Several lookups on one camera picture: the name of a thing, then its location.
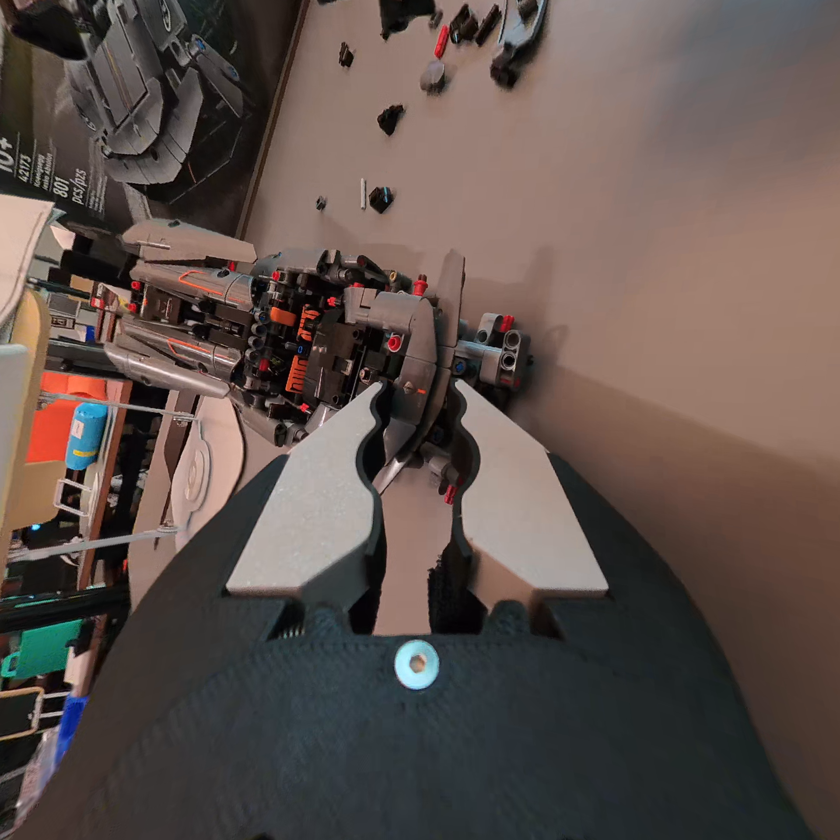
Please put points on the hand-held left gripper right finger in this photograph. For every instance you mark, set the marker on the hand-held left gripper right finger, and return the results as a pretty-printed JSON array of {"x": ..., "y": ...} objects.
[{"x": 531, "y": 525}]

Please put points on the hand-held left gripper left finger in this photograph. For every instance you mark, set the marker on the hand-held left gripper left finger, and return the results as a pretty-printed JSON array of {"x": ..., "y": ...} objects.
[{"x": 308, "y": 525}]

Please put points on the grey lego car model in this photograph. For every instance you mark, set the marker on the grey lego car model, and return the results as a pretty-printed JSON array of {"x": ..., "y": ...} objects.
[{"x": 328, "y": 354}]

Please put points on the grey curved lego panel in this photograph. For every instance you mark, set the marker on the grey curved lego panel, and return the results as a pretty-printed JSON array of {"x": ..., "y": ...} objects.
[{"x": 518, "y": 43}]

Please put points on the black pronged lego connector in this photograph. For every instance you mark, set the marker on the black pronged lego connector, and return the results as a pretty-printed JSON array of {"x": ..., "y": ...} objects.
[{"x": 392, "y": 119}]

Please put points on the light grey lego slope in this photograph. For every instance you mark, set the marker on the light grey lego slope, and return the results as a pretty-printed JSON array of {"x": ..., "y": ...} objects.
[{"x": 433, "y": 76}]

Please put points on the black lego set box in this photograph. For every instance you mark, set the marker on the black lego set box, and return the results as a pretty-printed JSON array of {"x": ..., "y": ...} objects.
[{"x": 131, "y": 98}]

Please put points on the red lego pin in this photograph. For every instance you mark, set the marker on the red lego pin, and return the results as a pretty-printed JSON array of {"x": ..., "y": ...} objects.
[{"x": 442, "y": 40}]

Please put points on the black lego pin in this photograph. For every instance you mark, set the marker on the black lego pin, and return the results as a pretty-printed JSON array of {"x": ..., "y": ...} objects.
[{"x": 488, "y": 25}]

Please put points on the white sticker sheet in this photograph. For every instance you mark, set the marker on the white sticker sheet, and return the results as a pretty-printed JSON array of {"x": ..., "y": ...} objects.
[{"x": 223, "y": 459}]

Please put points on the thin metal rod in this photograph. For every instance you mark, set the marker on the thin metal rod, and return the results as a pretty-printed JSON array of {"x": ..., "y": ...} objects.
[
  {"x": 131, "y": 408},
  {"x": 98, "y": 543}
]

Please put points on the blue can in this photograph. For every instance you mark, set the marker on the blue can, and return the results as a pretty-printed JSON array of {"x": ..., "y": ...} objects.
[{"x": 85, "y": 434}]

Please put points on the black metal bar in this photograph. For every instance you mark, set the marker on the black metal bar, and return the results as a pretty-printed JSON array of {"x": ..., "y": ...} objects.
[{"x": 59, "y": 607}]

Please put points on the orange box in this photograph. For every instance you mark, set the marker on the orange box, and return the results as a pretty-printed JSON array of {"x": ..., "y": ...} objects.
[{"x": 52, "y": 420}]

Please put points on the green plastic object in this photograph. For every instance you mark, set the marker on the green plastic object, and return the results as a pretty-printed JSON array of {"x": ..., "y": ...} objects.
[{"x": 39, "y": 649}]

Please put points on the beige object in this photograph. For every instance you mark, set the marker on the beige object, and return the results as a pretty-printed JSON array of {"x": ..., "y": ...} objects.
[{"x": 36, "y": 328}]

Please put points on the white paper sheet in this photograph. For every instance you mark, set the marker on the white paper sheet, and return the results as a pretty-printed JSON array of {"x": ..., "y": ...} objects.
[{"x": 19, "y": 249}]

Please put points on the black phone yellow frame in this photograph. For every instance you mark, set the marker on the black phone yellow frame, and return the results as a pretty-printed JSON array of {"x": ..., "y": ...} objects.
[{"x": 16, "y": 712}]

